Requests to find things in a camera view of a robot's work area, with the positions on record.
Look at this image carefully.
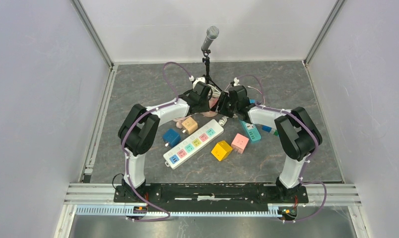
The beige cube plug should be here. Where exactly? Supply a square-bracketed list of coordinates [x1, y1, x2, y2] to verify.
[182, 117, 198, 135]

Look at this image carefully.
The pink cube plug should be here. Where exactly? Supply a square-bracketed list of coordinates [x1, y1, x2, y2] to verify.
[231, 133, 249, 154]

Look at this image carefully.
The blue cube plug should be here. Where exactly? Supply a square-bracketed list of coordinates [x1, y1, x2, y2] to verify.
[162, 129, 181, 148]

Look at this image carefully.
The yellow cube plug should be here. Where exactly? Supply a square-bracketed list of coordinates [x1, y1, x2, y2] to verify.
[211, 140, 233, 161]

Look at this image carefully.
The pink adapter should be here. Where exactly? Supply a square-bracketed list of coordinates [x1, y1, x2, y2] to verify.
[209, 97, 219, 108]

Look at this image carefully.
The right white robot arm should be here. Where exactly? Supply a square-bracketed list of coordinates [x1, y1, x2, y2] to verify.
[212, 85, 322, 202]

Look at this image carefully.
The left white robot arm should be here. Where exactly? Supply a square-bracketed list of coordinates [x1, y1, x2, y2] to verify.
[118, 82, 212, 202]

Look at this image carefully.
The round pink socket base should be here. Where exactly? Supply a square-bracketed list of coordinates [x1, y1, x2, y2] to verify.
[201, 111, 217, 118]

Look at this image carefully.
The teal power strip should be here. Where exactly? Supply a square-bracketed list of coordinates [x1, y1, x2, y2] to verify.
[239, 120, 262, 143]

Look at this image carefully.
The white power strip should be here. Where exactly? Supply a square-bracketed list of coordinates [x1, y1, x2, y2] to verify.
[163, 119, 224, 170]

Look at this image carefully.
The blue green toy block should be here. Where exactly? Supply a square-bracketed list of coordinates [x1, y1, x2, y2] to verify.
[262, 125, 278, 136]

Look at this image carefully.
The black tripod stand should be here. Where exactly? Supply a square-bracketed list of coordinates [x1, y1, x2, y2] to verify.
[202, 49, 222, 91]

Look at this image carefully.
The silver microphone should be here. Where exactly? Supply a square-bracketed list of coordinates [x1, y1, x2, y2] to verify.
[201, 26, 219, 52]

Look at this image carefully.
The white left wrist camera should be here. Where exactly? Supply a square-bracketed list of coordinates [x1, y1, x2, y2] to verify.
[189, 75, 206, 89]

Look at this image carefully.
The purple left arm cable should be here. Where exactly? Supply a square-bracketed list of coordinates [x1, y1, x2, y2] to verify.
[120, 61, 193, 223]

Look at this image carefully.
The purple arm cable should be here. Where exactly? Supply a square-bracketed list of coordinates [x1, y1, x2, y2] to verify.
[120, 61, 193, 223]
[235, 74, 328, 222]

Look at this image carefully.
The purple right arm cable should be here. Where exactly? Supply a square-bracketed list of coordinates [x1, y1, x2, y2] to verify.
[235, 74, 328, 222]

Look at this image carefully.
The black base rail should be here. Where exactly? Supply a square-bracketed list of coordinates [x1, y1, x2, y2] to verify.
[113, 182, 309, 213]

